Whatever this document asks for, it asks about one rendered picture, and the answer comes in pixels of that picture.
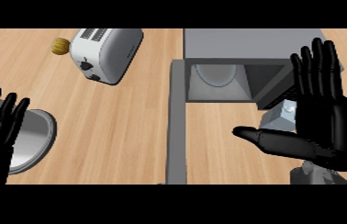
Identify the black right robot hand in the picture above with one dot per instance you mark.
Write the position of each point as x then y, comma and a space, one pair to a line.
316, 111

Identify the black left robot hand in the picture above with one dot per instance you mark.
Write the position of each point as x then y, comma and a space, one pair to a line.
9, 120

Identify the pale blue milk carton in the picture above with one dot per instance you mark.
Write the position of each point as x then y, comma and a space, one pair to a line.
280, 117

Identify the grey microwave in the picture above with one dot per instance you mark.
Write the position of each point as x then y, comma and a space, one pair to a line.
234, 65

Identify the round silver metal pan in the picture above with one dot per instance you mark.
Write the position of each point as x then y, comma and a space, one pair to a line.
29, 142

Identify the small yellow round fruit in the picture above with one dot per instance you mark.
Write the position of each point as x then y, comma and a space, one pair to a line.
60, 46

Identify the white toaster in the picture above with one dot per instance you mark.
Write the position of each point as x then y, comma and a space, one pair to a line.
108, 54

